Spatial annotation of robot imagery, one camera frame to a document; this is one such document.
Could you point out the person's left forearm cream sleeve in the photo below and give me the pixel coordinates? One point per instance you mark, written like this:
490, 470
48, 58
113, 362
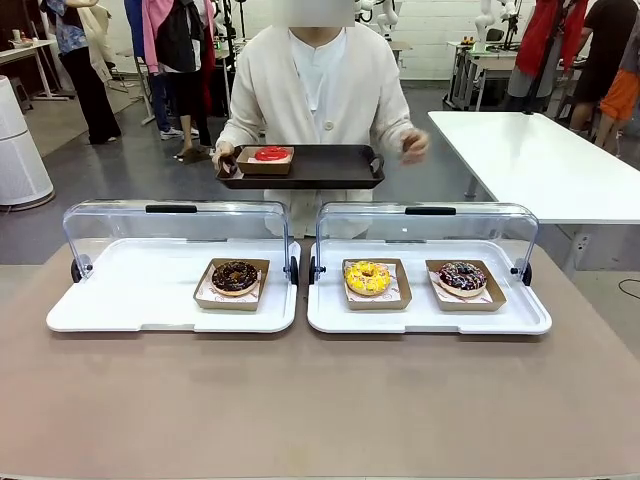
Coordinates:
392, 125

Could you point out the dark brown serving tray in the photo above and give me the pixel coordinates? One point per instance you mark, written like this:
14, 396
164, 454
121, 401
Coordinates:
330, 167

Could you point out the white cylindrical air purifier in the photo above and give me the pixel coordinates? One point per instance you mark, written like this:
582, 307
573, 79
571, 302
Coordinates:
20, 150

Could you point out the bystander in red top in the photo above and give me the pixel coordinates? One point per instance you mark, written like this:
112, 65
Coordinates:
545, 45

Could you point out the yellow sprinkled donut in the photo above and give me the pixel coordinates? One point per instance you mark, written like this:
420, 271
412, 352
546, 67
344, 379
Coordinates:
380, 303
367, 286

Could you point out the person's right forearm cream sleeve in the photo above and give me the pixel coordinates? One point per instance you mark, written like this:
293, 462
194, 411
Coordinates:
240, 125

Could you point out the wooden top side desk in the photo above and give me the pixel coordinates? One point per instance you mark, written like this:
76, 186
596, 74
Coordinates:
25, 47

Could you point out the person in cream cardigan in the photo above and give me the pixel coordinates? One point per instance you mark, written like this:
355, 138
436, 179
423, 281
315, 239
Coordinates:
275, 90

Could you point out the large white table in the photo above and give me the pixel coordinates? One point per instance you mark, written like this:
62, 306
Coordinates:
525, 160

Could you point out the red glazed donut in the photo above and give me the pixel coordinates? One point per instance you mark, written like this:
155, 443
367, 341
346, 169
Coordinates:
272, 156
265, 168

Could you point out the person's left hand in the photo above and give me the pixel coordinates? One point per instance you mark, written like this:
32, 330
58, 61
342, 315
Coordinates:
417, 145

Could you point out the clear hinged display lid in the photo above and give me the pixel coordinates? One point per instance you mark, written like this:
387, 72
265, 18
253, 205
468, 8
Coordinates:
125, 220
475, 225

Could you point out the black stand pole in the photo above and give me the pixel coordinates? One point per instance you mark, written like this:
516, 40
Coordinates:
539, 85

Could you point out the bystander in orange shorts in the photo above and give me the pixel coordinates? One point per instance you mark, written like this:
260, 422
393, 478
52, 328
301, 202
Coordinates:
620, 95

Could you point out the person's right hand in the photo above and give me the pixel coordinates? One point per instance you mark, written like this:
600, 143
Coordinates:
222, 152

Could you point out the white background workbench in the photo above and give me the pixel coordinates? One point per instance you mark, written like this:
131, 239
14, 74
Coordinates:
487, 62

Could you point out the white display tray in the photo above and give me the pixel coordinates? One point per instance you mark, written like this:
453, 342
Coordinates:
425, 322
125, 300

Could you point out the bystander in black t-shirt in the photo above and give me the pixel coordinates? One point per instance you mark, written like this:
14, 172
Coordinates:
602, 50

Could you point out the chocolate glazed donut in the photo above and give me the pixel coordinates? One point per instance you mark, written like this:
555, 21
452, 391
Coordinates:
235, 287

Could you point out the bystander in pink hoodie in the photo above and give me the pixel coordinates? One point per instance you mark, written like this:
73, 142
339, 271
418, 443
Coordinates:
150, 35

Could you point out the bystander in black wide trousers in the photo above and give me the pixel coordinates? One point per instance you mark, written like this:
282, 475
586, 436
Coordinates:
90, 90

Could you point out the dark sprinkled donut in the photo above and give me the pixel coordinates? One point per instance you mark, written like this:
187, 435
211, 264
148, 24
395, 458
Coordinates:
470, 304

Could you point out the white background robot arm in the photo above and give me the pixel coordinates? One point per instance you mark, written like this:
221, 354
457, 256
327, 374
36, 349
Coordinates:
483, 25

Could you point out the bystander in blue jacket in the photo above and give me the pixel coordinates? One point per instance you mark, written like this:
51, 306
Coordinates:
160, 100

